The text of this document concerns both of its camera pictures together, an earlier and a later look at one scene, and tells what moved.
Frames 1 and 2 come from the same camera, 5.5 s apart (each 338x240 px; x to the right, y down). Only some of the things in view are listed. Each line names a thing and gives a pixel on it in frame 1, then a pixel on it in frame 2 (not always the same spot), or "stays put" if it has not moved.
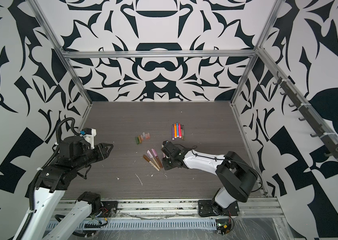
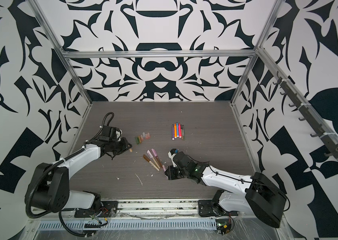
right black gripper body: [169, 163] → [176, 173]
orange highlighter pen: [175, 131] stays put
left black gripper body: [87, 155] → [119, 146]
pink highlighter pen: [180, 130] stays put
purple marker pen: [173, 132] stays put
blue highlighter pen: [177, 126] stays put
